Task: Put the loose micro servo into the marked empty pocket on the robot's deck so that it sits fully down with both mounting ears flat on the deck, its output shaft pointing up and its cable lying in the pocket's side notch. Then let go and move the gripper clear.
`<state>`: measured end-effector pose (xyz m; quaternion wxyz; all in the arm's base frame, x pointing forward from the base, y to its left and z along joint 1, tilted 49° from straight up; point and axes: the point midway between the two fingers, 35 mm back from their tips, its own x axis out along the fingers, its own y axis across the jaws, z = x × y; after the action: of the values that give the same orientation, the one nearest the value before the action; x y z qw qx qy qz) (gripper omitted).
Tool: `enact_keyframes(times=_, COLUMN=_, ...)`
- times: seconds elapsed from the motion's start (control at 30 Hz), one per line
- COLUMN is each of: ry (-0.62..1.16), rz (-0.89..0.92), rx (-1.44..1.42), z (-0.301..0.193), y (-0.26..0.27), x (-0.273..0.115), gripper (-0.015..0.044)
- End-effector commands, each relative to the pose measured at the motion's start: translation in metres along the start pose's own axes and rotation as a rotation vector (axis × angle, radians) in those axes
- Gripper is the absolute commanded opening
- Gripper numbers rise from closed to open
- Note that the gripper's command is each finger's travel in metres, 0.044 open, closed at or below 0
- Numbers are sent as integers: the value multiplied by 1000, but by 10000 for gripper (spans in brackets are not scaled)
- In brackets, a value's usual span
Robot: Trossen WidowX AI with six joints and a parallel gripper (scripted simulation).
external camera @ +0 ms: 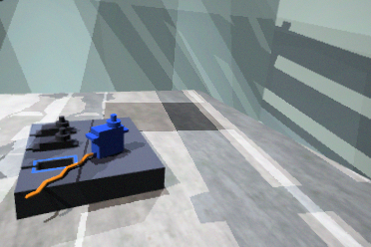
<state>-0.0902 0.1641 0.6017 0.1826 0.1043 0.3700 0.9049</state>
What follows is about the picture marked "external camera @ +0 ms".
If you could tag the blue micro servo with orange cable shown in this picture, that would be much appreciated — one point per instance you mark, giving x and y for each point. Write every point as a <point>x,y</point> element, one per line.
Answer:
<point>106,139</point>

